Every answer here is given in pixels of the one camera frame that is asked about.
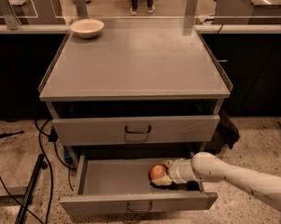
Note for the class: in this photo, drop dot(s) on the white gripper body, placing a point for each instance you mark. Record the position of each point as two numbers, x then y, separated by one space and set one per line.
175 171

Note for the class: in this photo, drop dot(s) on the red apple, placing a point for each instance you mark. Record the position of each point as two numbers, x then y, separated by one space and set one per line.
157 171

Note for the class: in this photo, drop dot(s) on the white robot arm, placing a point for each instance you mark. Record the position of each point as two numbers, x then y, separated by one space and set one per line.
205 167

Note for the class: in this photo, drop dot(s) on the closed upper grey drawer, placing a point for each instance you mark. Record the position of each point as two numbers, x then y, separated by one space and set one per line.
135 130

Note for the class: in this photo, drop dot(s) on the open lower grey drawer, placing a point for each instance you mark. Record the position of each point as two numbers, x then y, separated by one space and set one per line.
122 186

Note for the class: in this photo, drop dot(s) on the grey metal drawer cabinet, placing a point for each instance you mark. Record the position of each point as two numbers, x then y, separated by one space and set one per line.
137 67

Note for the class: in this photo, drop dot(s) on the far right grey counter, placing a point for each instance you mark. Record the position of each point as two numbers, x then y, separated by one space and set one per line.
247 12

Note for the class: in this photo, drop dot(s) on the grey counter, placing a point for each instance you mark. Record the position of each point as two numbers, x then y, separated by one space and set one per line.
36 11
247 12

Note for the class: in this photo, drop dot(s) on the far left grey counter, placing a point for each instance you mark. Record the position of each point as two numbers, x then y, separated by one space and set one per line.
36 11

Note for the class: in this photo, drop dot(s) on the black cloth bag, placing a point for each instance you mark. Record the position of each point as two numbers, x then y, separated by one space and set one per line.
226 134

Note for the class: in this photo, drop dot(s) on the black bar on floor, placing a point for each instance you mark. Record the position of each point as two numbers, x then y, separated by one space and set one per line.
21 216

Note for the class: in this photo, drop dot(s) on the white bowl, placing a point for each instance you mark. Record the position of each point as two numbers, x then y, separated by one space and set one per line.
87 28

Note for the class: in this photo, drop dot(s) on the clear acrylic barrier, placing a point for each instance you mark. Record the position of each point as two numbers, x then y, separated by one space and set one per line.
199 11

